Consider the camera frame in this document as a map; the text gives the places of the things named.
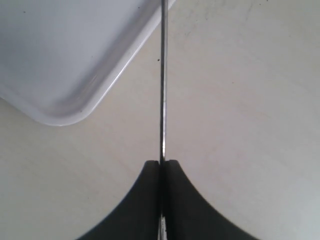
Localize thin metal skewer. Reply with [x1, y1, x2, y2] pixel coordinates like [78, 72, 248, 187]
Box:
[159, 0, 169, 240]

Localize white plastic tray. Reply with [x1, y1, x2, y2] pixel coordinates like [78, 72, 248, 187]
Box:
[0, 0, 161, 126]

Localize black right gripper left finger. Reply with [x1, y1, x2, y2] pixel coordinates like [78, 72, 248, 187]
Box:
[80, 160, 160, 240]

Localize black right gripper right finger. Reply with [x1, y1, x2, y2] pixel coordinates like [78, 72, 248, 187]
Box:
[163, 160, 256, 240]

